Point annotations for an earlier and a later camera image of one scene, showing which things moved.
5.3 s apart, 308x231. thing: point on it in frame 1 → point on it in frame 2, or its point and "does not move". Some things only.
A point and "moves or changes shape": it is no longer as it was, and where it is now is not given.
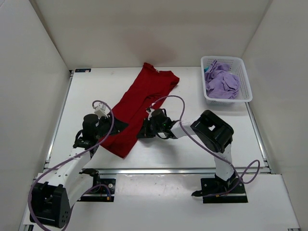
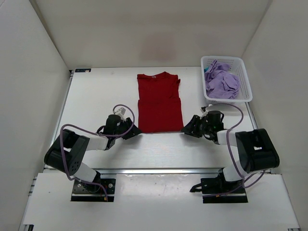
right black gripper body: [158, 128] → [205, 128]
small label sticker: [84, 70] does not move
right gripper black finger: [147, 130] → [193, 128]
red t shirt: [150, 87] moves or changes shape
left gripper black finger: [118, 126] → [134, 131]
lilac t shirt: [220, 83] does not move
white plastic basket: [237, 66] does not move
